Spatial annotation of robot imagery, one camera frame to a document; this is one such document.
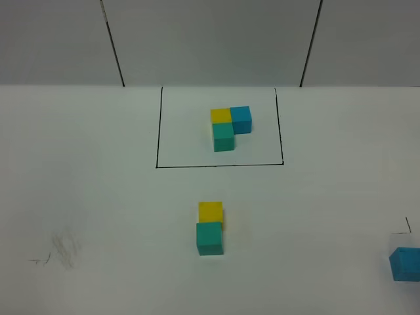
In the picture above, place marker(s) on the green template block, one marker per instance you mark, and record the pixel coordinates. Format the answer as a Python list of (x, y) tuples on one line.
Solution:
[(223, 137)]

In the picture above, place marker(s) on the yellow template block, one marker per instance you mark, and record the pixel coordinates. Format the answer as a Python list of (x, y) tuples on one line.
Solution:
[(221, 115)]

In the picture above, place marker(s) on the blue template block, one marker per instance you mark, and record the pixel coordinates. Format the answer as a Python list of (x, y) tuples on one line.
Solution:
[(241, 119)]

